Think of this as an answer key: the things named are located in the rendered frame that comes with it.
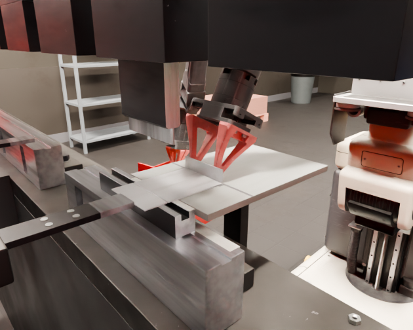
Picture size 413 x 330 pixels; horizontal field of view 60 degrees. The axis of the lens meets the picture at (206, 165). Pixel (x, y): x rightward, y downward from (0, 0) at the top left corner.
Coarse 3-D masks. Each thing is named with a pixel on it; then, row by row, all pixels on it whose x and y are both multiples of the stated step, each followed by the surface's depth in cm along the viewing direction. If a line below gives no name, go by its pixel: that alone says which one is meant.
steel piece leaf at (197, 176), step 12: (192, 168) 55; (204, 168) 53; (216, 168) 51; (144, 180) 52; (156, 180) 52; (168, 180) 52; (180, 180) 52; (192, 180) 52; (204, 180) 52; (216, 180) 51; (156, 192) 47; (168, 192) 47; (180, 192) 47; (192, 192) 47
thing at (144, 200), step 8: (128, 184) 50; (120, 192) 47; (128, 192) 47; (136, 192) 47; (144, 192) 47; (136, 200) 45; (144, 200) 45; (152, 200) 45; (160, 200) 45; (144, 208) 43; (152, 208) 43
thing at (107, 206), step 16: (80, 208) 42; (96, 208) 42; (112, 208) 42; (128, 208) 44; (32, 224) 39; (48, 224) 39; (64, 224) 39; (80, 224) 40; (0, 240) 32; (16, 240) 36; (32, 240) 37; (0, 256) 31; (0, 272) 31
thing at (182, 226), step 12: (108, 180) 54; (120, 180) 52; (132, 180) 52; (108, 192) 55; (168, 204) 46; (144, 216) 47; (156, 216) 45; (168, 216) 42; (180, 216) 42; (192, 216) 43; (168, 228) 43; (180, 228) 42; (192, 228) 44
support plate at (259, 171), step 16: (208, 160) 60; (240, 160) 60; (256, 160) 60; (272, 160) 60; (288, 160) 60; (304, 160) 60; (144, 176) 54; (224, 176) 54; (240, 176) 54; (256, 176) 54; (272, 176) 54; (288, 176) 54; (304, 176) 54; (208, 192) 48; (224, 192) 48; (240, 192) 48; (256, 192) 48; (272, 192) 50; (208, 208) 43; (224, 208) 44
